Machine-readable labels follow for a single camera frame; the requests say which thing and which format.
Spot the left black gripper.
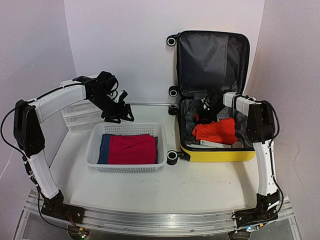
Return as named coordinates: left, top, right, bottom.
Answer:
left=89, top=92, right=135, bottom=124

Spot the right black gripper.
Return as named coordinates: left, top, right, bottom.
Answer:
left=197, top=102, right=225, bottom=125

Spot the white perforated plastic basket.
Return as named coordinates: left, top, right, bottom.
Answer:
left=85, top=122, right=167, bottom=173

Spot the red garment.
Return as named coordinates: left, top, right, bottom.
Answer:
left=107, top=134, right=158, bottom=165

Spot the blue garment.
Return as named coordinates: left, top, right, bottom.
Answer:
left=97, top=133, right=160, bottom=165

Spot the yellow Pikachu hard-shell suitcase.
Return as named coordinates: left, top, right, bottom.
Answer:
left=166, top=30, right=256, bottom=163

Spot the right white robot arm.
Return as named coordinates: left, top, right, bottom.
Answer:
left=199, top=90, right=285, bottom=231

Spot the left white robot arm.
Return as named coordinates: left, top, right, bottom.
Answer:
left=0, top=71, right=135, bottom=224

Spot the orange folded garment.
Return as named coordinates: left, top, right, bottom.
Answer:
left=192, top=117, right=238, bottom=145

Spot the white plastic drawer organizer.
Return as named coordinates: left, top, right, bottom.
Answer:
left=59, top=73, right=106, bottom=135

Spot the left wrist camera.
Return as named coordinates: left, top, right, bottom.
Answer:
left=113, top=90, right=128, bottom=103

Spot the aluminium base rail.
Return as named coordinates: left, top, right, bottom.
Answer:
left=13, top=190, right=302, bottom=240

